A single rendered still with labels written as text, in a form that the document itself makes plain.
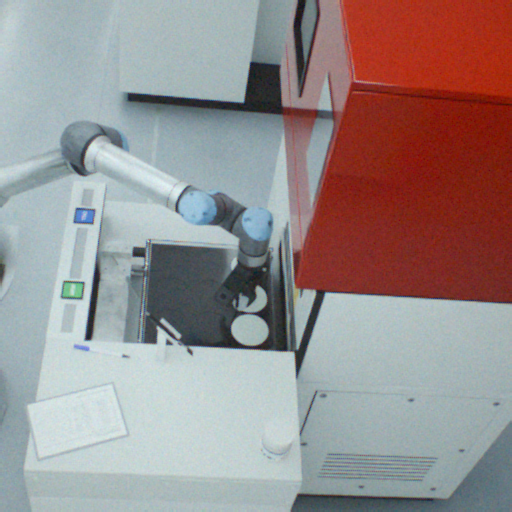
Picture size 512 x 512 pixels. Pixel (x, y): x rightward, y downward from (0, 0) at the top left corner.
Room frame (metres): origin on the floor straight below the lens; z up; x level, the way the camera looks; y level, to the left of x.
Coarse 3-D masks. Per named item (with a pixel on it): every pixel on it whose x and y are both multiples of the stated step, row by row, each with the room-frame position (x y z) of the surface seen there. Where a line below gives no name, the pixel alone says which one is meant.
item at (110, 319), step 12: (108, 264) 1.35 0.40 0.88; (120, 264) 1.36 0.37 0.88; (108, 288) 1.27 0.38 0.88; (120, 288) 1.28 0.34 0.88; (108, 300) 1.23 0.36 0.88; (120, 300) 1.24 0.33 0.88; (96, 312) 1.19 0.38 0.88; (108, 312) 1.19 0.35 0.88; (120, 312) 1.20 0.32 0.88; (96, 324) 1.15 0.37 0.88; (108, 324) 1.16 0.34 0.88; (120, 324) 1.16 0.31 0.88; (96, 336) 1.11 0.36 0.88; (108, 336) 1.12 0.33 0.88; (120, 336) 1.13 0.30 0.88
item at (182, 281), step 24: (168, 264) 1.38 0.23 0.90; (192, 264) 1.40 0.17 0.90; (216, 264) 1.42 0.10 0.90; (168, 288) 1.30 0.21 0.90; (192, 288) 1.32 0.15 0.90; (216, 288) 1.33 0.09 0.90; (264, 288) 1.37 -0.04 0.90; (168, 312) 1.22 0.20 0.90; (192, 312) 1.24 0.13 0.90; (216, 312) 1.25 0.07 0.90; (240, 312) 1.27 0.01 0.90; (264, 312) 1.28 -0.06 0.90; (144, 336) 1.13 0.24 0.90; (192, 336) 1.16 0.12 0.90; (216, 336) 1.18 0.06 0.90
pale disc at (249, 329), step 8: (240, 320) 1.24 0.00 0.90; (248, 320) 1.25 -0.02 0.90; (256, 320) 1.25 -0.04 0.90; (232, 328) 1.21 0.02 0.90; (240, 328) 1.22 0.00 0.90; (248, 328) 1.22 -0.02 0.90; (256, 328) 1.23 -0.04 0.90; (264, 328) 1.23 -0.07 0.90; (240, 336) 1.19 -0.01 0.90; (248, 336) 1.20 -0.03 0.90; (256, 336) 1.20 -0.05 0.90; (264, 336) 1.21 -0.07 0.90; (248, 344) 1.17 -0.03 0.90; (256, 344) 1.18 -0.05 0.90
